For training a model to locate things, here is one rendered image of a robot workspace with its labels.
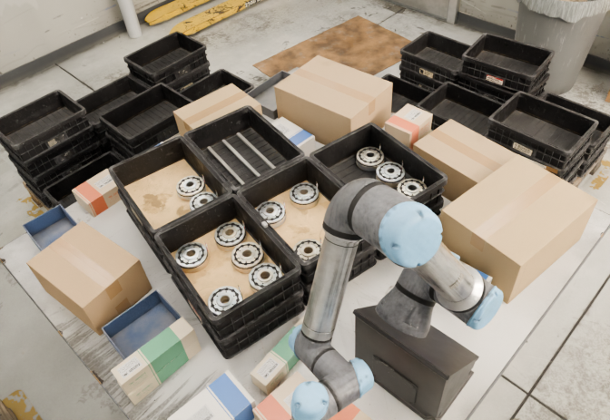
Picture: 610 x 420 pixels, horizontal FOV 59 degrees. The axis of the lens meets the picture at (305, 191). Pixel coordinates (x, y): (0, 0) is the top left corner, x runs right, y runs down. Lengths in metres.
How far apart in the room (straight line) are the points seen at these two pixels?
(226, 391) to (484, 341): 0.77
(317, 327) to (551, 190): 1.00
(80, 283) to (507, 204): 1.37
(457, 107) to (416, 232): 2.15
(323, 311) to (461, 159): 1.00
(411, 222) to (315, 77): 1.46
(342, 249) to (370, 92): 1.21
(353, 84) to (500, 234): 0.93
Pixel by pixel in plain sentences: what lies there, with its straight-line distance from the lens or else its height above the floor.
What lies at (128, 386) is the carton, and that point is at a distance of 1.65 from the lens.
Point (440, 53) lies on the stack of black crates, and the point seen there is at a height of 0.38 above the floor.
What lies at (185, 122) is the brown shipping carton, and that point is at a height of 0.86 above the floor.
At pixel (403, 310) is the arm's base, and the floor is 0.98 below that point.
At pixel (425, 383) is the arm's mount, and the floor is 0.88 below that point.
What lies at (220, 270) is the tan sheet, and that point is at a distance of 1.74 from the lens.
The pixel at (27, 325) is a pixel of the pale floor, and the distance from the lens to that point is 2.97.
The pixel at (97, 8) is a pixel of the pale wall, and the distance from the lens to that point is 4.90.
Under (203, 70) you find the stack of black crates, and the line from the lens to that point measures 3.40.
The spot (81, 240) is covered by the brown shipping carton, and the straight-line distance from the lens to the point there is 1.94.
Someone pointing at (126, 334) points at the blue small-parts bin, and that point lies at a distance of 1.85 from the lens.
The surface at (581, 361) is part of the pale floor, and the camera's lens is 2.66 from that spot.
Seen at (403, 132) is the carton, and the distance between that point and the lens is 2.15.
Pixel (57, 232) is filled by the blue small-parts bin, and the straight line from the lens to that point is 2.24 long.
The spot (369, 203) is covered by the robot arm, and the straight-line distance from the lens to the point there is 1.03.
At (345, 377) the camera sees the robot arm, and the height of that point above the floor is 1.09.
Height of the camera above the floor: 2.19
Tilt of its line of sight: 45 degrees down
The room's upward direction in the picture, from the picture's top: 5 degrees counter-clockwise
